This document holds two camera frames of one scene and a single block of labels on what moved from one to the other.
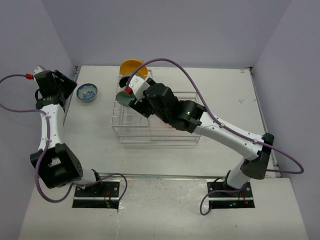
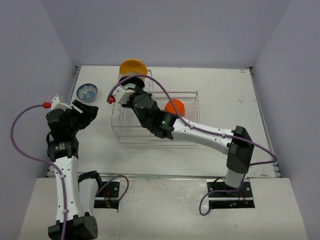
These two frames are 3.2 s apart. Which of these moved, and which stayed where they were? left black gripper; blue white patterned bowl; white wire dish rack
Moved: left black gripper
Stayed: blue white patterned bowl; white wire dish rack
